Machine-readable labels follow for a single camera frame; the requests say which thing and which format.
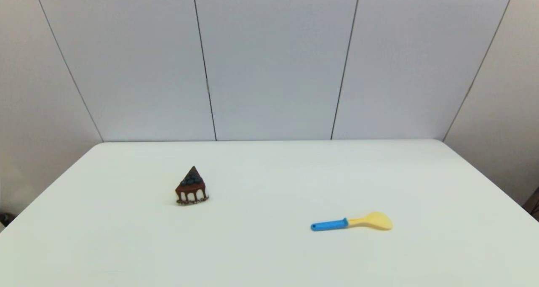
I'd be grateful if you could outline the brown furniture edge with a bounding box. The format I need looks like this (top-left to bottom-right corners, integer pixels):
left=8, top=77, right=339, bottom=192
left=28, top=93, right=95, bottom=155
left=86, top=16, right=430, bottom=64
left=522, top=188, right=539, bottom=221

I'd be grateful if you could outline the chocolate cake slice with blueberries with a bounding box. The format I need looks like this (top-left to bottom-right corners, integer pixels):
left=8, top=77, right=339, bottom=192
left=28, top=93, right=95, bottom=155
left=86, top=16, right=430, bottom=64
left=175, top=166, right=209, bottom=206

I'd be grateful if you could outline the yellow spoon with blue handle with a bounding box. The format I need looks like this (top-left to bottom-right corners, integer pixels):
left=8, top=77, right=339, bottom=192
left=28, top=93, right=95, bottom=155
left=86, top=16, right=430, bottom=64
left=310, top=212, right=393, bottom=232

